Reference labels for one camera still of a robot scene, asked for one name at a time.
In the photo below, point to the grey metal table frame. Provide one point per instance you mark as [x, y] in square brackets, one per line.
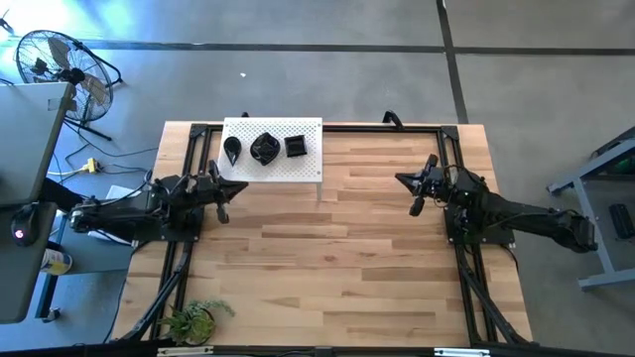
[593, 223]

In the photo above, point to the black box device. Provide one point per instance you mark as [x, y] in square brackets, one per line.
[621, 220]

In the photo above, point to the yellow white can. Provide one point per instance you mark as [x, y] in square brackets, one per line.
[57, 263]

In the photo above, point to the white perforated metal shelf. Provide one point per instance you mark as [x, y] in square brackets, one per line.
[297, 171]

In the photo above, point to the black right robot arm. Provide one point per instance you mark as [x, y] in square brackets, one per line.
[521, 213]

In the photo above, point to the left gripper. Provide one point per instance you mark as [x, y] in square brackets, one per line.
[198, 191]

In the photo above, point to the black aluminium table frame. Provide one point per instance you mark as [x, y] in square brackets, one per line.
[387, 129]

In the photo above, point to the yellow power plug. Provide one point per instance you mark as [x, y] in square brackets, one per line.
[90, 165]

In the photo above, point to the black round LED device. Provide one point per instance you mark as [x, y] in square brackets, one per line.
[27, 223]

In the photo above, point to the grey desk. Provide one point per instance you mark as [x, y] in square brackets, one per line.
[25, 129]

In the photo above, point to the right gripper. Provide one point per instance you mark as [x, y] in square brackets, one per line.
[431, 186]

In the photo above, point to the black floor fan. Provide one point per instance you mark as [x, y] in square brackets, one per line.
[72, 75]

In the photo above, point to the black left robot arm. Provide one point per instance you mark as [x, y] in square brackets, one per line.
[114, 213]

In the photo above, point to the silver metal bracket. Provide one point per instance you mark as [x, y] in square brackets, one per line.
[461, 352]
[186, 351]

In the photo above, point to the green potted plant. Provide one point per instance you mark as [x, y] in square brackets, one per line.
[191, 324]

